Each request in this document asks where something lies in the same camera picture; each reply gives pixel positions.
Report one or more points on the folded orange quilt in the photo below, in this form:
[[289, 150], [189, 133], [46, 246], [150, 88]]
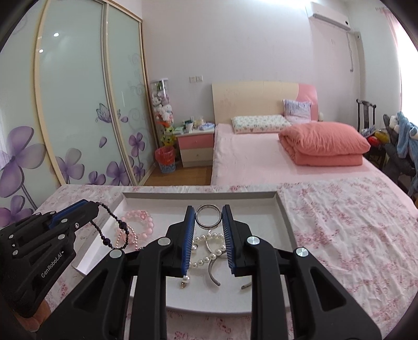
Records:
[[323, 140]]

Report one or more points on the pink floral tablecloth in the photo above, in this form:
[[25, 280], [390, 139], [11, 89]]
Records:
[[343, 229]]

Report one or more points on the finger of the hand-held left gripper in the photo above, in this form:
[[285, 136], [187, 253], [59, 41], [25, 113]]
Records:
[[83, 217], [70, 209]]

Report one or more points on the purple pillow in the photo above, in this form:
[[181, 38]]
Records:
[[297, 110]]

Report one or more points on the open silver bangle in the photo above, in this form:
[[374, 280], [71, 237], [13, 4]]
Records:
[[209, 271]]

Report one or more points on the grey shallow tray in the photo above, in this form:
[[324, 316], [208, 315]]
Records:
[[258, 212]]

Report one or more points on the blue garment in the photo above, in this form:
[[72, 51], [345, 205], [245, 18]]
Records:
[[408, 137]]

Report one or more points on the pink curtain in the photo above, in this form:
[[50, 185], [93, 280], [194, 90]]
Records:
[[396, 39]]

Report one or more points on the black office chair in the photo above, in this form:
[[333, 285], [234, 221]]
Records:
[[396, 160]]

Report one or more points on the pink pearl strand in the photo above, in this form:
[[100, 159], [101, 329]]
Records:
[[132, 234]]

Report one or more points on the red trash bin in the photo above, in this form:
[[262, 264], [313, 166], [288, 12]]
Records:
[[165, 158]]

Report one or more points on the plush toy display tube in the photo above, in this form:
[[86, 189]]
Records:
[[162, 108]]

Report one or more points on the dark wooden chair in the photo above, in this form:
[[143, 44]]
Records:
[[365, 114]]

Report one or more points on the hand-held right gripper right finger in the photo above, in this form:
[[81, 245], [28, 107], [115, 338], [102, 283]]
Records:
[[228, 235]]

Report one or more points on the white wall socket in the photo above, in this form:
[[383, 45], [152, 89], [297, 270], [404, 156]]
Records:
[[196, 78]]

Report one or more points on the white air conditioner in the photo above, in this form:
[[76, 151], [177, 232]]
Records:
[[329, 16]]

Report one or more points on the pink and white nightstand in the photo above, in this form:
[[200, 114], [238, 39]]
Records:
[[196, 147]]

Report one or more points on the floral pillow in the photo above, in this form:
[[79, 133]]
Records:
[[261, 123]]

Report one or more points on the person's left hand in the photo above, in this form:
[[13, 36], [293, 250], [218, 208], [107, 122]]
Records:
[[34, 318]]

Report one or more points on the beige and pink headboard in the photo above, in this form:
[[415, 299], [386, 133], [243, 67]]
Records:
[[248, 98]]

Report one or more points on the silver clasp bangle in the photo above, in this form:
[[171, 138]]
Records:
[[209, 226]]

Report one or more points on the pink bed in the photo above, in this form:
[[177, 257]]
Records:
[[248, 153]]

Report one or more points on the wardrobe with purple flowers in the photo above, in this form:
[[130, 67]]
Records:
[[75, 98]]

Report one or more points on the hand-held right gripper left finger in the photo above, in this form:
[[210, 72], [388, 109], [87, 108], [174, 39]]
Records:
[[187, 235]]

